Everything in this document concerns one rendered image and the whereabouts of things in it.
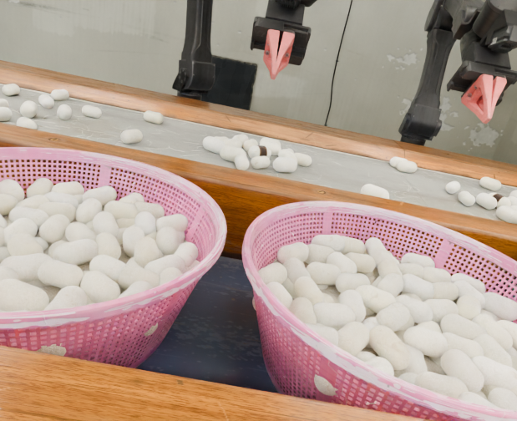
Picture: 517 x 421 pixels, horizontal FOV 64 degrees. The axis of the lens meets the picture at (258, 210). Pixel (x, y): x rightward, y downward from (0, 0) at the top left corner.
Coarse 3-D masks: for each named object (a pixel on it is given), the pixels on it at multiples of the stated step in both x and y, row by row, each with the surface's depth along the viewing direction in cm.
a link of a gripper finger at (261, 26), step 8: (256, 24) 71; (264, 24) 71; (272, 24) 71; (280, 24) 71; (256, 32) 72; (264, 32) 72; (280, 32) 71; (288, 32) 71; (288, 40) 70; (280, 48) 70; (288, 48) 71; (280, 56) 70; (288, 56) 74; (280, 64) 74
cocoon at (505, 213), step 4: (500, 208) 59; (504, 208) 58; (508, 208) 58; (496, 212) 59; (500, 212) 59; (504, 212) 58; (508, 212) 58; (512, 212) 57; (516, 212) 57; (500, 216) 59; (504, 216) 58; (508, 216) 57; (512, 216) 57; (516, 216) 57; (504, 220) 58; (508, 220) 57; (512, 220) 57; (516, 220) 57
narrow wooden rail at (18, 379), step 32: (0, 352) 18; (32, 352) 19; (0, 384) 17; (32, 384) 17; (64, 384) 17; (96, 384) 18; (128, 384) 18; (160, 384) 18; (192, 384) 19; (224, 384) 19; (0, 416) 16; (32, 416) 16; (64, 416) 16; (96, 416) 16; (128, 416) 17; (160, 416) 17; (192, 416) 17; (224, 416) 17; (256, 416) 18; (288, 416) 18; (320, 416) 18; (352, 416) 19; (384, 416) 19
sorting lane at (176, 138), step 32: (0, 96) 68; (32, 96) 72; (64, 128) 59; (96, 128) 62; (128, 128) 65; (160, 128) 69; (192, 128) 74; (224, 160) 59; (320, 160) 70; (352, 160) 75; (416, 192) 64; (448, 192) 67; (480, 192) 72
